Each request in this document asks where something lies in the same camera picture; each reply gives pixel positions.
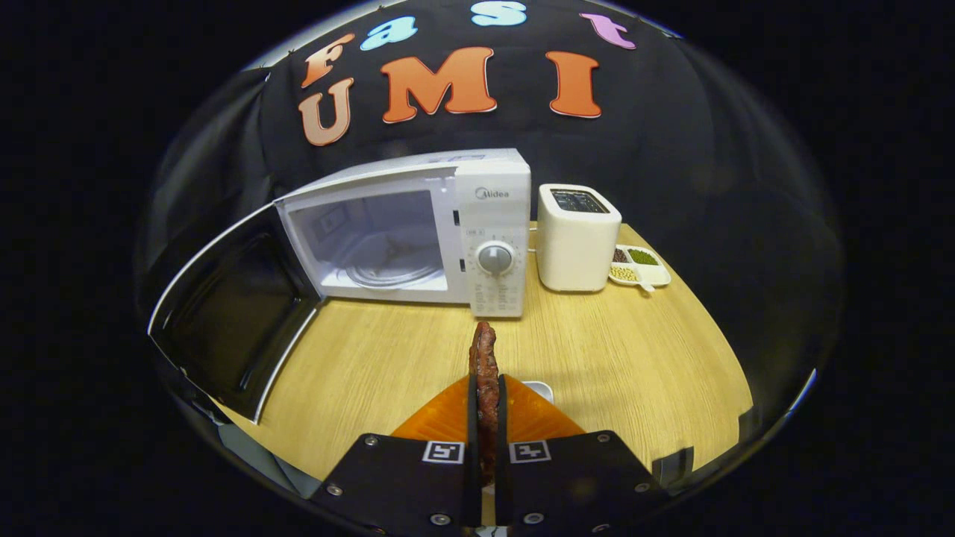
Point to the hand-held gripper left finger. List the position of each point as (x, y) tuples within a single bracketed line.
[(472, 462)]

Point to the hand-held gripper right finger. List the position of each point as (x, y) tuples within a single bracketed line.
[(502, 462)]

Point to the red meat slice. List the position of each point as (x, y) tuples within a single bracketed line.
[(485, 358)]

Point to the white microwave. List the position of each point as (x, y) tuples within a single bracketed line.
[(492, 216)]

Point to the white rectangular dish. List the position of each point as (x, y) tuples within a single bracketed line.
[(542, 389)]

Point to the black table edge clamp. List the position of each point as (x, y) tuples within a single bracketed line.
[(675, 467)]

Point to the white toaster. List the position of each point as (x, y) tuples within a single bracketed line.
[(574, 253)]

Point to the white divided bean dish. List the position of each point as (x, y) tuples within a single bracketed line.
[(656, 273)]

